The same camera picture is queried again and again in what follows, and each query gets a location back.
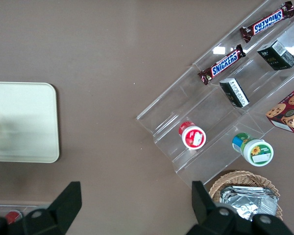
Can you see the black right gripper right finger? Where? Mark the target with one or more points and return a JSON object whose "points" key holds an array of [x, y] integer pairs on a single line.
{"points": [[205, 215]]}

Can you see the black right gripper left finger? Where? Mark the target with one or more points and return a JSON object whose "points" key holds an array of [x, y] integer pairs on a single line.
{"points": [[61, 210]]}

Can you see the light wicker basket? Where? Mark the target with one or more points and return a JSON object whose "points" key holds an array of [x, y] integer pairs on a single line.
{"points": [[237, 177]]}

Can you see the cream plastic tray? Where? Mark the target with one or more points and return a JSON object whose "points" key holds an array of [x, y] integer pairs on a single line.
{"points": [[24, 122]]}

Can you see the clear acrylic bottle rack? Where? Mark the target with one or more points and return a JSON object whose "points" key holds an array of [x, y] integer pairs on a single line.
{"points": [[19, 205]]}

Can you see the stack of foil trays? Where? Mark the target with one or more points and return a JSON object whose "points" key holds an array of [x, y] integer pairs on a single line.
{"points": [[247, 203]]}

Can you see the red lid cup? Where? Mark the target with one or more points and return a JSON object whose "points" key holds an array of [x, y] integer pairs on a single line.
{"points": [[193, 137]]}

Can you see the green lid cup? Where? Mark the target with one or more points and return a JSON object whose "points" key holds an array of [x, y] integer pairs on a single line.
{"points": [[254, 150]]}

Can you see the clear acrylic step display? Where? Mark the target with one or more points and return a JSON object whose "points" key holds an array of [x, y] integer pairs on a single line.
{"points": [[210, 117]]}

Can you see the small black box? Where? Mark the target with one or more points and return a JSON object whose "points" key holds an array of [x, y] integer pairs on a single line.
{"points": [[276, 55], [235, 93]]}

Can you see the red chocolate chip cookie box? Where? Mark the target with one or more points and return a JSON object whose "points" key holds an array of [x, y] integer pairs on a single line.
{"points": [[289, 110]]}

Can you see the Snickers bar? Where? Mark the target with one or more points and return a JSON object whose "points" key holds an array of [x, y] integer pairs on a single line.
{"points": [[268, 20], [223, 64]]}

